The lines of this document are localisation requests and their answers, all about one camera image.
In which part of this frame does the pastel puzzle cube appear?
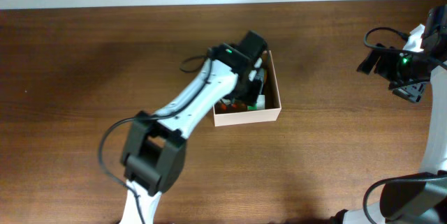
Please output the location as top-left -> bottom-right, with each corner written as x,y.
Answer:
247,94 -> 265,111

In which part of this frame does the pink open box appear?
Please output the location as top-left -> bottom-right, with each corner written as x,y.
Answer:
212,51 -> 282,126

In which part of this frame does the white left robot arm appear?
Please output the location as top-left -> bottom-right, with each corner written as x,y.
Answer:
120,31 -> 268,223

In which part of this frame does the white pink duck toy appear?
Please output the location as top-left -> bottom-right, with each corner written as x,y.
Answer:
217,102 -> 242,113

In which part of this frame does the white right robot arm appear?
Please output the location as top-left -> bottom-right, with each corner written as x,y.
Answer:
329,5 -> 446,224

